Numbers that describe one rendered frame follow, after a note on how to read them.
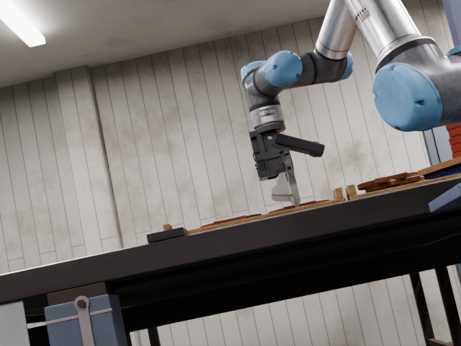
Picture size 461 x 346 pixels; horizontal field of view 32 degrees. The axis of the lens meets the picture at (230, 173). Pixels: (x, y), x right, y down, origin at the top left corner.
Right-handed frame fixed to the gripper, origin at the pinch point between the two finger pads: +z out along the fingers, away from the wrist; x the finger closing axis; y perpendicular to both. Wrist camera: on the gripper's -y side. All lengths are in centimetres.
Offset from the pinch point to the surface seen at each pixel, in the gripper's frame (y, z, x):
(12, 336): 64, 14, 21
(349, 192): -11.1, 0.0, 8.2
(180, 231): 25.7, 1.2, 22.6
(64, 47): 126, -211, -436
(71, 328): 51, 15, 23
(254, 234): 11.2, 5.3, 22.6
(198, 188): 49, -84, -498
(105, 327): 44, 16, 24
